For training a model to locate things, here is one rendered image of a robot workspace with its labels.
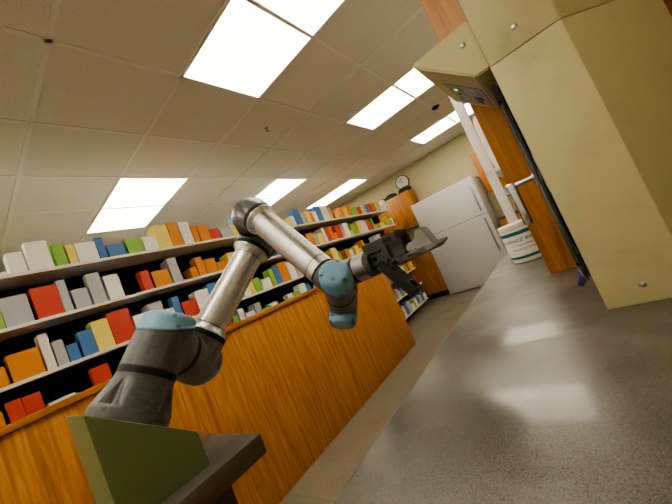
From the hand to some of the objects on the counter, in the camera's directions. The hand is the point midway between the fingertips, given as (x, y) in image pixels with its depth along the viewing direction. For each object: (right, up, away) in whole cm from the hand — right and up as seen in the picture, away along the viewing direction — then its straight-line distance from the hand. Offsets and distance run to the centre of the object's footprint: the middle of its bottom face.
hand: (443, 242), depth 72 cm
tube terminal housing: (+40, -5, -14) cm, 42 cm away
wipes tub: (+51, -4, +48) cm, 70 cm away
